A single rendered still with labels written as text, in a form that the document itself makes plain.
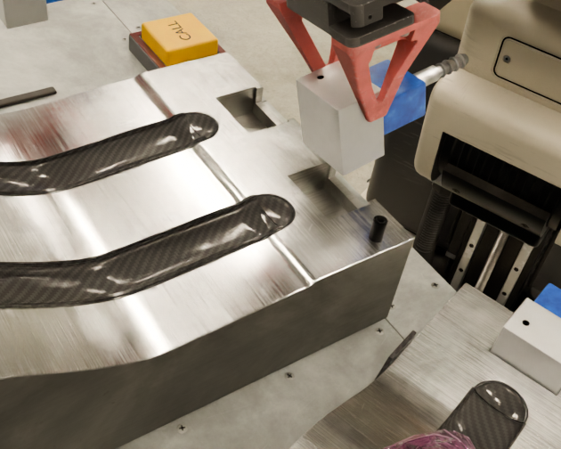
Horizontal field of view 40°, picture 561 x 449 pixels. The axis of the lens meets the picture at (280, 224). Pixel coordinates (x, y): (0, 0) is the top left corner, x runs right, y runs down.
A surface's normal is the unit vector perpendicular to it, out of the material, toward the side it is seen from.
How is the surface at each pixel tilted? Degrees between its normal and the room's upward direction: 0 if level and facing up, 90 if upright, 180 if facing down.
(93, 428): 90
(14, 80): 0
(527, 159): 98
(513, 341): 90
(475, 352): 0
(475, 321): 0
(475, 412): 10
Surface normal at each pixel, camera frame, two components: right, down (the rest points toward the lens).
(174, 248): 0.16, -0.59
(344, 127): 0.53, 0.53
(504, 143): -0.58, 0.62
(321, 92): -0.11, -0.73
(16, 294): 0.46, -0.81
